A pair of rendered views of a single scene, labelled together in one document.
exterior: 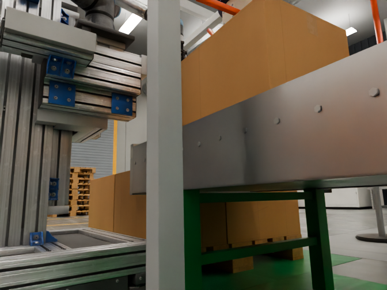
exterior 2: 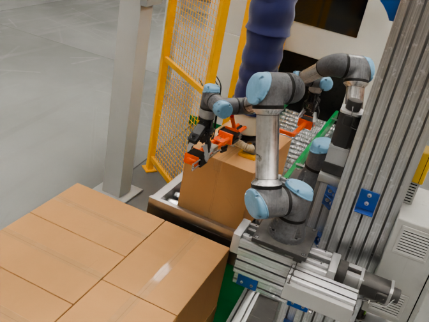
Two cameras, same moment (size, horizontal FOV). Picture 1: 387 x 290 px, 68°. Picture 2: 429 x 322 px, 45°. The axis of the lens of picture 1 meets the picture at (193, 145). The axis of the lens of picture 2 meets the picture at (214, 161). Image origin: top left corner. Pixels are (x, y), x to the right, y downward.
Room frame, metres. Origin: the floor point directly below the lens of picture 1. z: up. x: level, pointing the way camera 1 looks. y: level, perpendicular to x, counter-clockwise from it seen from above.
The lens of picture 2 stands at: (2.83, 1.88, 2.19)
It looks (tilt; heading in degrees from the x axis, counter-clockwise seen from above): 27 degrees down; 233
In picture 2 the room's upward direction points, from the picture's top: 12 degrees clockwise
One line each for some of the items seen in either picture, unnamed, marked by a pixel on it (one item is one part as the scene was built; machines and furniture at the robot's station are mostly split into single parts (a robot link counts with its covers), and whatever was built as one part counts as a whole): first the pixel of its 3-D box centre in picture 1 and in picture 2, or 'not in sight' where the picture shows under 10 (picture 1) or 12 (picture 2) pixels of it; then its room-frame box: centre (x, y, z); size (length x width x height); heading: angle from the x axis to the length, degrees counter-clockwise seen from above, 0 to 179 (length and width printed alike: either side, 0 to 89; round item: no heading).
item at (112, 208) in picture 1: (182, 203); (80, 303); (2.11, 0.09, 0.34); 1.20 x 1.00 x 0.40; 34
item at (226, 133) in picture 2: not in sight; (228, 135); (1.29, -0.10, 1.08); 0.10 x 0.08 x 0.06; 121
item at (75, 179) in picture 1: (69, 191); not in sight; (8.32, 3.57, 0.65); 1.29 x 1.10 x 1.30; 36
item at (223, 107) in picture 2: not in sight; (223, 106); (1.57, 0.18, 1.38); 0.11 x 0.11 x 0.08; 84
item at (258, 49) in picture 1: (249, 100); (235, 172); (1.08, -0.22, 0.75); 0.60 x 0.40 x 0.40; 31
